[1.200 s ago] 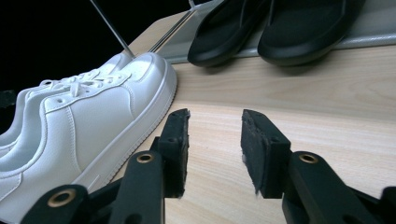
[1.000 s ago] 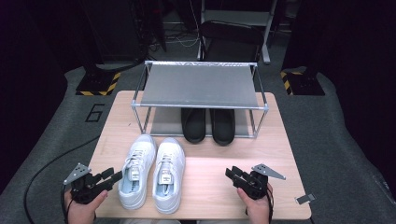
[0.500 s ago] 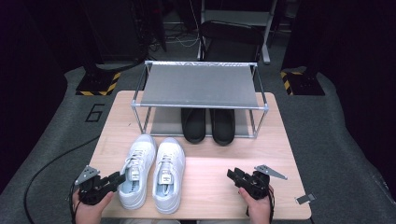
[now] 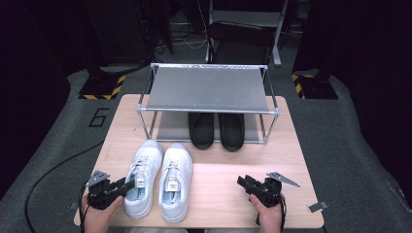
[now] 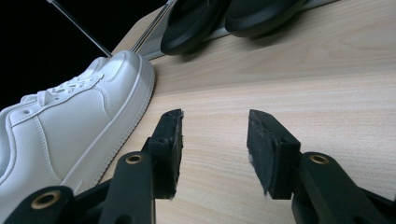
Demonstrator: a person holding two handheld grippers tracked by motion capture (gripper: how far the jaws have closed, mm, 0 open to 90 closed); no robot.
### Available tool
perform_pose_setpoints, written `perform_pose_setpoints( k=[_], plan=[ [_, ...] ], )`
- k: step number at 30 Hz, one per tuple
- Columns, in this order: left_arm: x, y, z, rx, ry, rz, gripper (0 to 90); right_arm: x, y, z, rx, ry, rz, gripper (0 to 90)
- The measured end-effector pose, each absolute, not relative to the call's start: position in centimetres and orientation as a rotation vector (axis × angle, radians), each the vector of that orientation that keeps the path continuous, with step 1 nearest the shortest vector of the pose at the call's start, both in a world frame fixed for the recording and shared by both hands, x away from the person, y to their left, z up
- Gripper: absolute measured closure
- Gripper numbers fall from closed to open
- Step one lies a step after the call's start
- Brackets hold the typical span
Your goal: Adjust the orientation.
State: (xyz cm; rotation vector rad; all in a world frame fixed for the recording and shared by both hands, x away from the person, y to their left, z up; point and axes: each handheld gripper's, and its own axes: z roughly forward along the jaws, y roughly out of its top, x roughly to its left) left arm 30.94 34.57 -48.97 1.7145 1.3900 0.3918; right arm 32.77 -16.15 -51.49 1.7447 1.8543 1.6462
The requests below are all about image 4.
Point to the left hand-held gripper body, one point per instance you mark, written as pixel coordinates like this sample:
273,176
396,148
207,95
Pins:
102,195

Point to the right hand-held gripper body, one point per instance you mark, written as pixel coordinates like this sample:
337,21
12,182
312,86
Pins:
267,192

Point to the white sneaker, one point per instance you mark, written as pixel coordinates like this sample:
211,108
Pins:
142,181
176,184

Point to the black flip-flop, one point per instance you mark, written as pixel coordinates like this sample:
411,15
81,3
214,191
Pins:
232,132
201,131

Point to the metal shoe rack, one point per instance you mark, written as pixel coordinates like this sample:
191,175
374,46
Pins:
207,89

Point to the person's left hand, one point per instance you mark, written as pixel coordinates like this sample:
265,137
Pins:
98,220

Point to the person's right hand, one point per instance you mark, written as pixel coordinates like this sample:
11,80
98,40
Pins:
268,218

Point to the grey table clip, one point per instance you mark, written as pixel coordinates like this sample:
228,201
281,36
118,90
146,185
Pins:
317,207
73,206

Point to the striped black stand base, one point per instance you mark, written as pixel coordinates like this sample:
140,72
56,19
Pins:
102,85
315,87

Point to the black chair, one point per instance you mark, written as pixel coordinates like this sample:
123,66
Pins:
239,35

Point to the white metal desk frame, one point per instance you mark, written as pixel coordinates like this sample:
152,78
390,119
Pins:
278,39

